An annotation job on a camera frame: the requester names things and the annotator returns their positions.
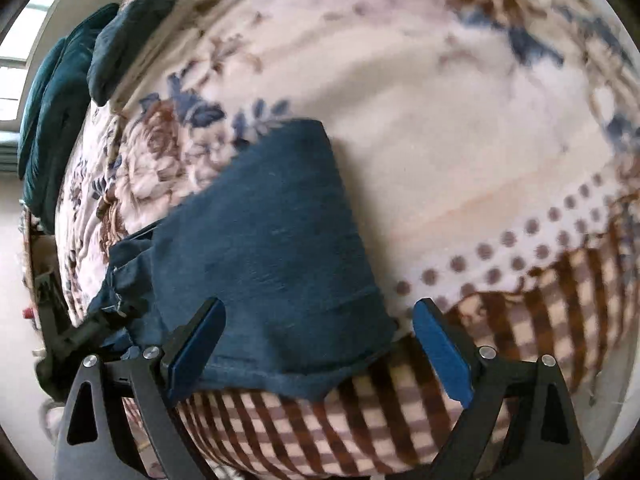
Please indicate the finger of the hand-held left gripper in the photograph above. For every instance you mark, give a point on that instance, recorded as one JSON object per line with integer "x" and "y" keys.
{"x": 102, "y": 322}

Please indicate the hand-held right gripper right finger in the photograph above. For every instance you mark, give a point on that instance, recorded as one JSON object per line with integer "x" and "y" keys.
{"x": 442, "y": 355}

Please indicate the window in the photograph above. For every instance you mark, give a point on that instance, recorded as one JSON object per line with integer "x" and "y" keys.
{"x": 25, "y": 50}

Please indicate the floral fleece blanket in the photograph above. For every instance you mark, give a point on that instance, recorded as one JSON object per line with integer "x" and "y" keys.
{"x": 400, "y": 110}

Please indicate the blue denim pants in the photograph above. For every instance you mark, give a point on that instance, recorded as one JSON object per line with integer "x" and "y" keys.
{"x": 270, "y": 270}

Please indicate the brown checked bed sheet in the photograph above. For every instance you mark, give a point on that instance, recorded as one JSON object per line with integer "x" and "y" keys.
{"x": 500, "y": 360}

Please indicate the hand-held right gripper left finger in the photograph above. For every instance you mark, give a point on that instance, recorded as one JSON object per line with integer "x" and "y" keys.
{"x": 195, "y": 350}

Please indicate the teal velvet pillow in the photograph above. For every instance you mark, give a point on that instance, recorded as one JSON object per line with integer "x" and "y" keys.
{"x": 65, "y": 125}
{"x": 140, "y": 30}
{"x": 37, "y": 115}

